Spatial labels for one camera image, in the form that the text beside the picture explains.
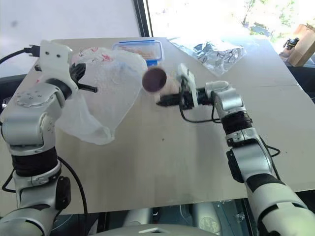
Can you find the small black device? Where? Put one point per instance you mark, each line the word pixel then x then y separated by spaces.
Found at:
pixel 291 44

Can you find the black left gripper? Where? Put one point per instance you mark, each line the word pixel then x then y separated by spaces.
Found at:
pixel 77 71

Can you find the white translucent plastic bag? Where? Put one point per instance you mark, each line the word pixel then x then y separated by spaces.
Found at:
pixel 110 86

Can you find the clear container with blue lid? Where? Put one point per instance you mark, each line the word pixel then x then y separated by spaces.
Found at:
pixel 147 50

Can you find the silver robot torso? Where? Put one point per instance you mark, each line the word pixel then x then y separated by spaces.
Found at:
pixel 152 229

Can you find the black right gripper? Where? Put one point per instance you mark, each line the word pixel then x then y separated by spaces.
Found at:
pixel 186 99

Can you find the brown cardboard box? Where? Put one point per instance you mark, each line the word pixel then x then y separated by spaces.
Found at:
pixel 304 44

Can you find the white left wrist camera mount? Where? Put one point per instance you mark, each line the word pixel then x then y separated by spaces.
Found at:
pixel 53 59

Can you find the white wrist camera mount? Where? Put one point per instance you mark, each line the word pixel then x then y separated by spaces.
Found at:
pixel 53 59
pixel 188 76

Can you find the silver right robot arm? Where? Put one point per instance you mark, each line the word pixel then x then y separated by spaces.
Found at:
pixel 231 100

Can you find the white tube with dark inside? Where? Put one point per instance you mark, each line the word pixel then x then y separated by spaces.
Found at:
pixel 169 84

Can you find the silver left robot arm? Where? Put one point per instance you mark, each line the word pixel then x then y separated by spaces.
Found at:
pixel 27 123

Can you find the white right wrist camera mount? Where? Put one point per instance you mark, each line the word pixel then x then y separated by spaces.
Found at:
pixel 188 76

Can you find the clear plastic bag black print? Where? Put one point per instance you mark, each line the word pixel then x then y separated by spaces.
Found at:
pixel 216 56

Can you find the black window frame post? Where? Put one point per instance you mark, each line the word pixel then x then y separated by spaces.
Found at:
pixel 145 18

